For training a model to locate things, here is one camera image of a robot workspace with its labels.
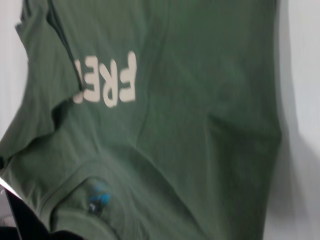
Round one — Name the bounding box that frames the black monitor panel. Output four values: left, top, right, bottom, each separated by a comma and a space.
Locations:
0, 184, 69, 240

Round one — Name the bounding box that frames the dark green FREE t-shirt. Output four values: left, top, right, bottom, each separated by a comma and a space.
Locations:
0, 0, 283, 240

